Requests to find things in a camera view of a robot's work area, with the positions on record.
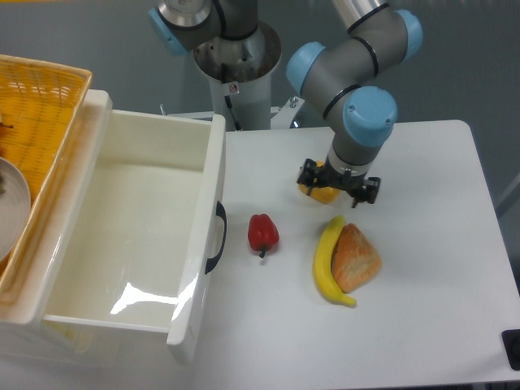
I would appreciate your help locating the yellow banana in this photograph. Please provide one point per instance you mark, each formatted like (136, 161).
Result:
(322, 264)

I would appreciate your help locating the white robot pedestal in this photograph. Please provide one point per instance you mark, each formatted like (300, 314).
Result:
(239, 77)

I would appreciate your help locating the brown bread piece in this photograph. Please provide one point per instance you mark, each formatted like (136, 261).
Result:
(355, 260)

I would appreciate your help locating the white plate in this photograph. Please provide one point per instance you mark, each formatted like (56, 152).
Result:
(15, 206)

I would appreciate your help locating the black corner object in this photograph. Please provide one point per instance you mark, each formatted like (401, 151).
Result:
(511, 342)

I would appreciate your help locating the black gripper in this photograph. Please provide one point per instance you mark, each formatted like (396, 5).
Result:
(360, 189)

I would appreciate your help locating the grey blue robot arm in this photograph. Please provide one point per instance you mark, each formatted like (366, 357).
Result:
(335, 82)

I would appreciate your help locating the yellow woven basket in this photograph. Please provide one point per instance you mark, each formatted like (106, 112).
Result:
(40, 102)

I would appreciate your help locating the white drawer cabinet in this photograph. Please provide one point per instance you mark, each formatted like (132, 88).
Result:
(27, 283)

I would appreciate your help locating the red bell pepper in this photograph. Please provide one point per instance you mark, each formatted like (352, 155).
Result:
(263, 234)

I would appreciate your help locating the black drawer handle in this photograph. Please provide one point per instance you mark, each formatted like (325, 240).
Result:
(220, 237)

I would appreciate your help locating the white plastic drawer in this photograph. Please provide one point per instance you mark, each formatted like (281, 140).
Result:
(135, 264)

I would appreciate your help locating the yellow bell pepper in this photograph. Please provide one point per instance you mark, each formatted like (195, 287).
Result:
(323, 195)

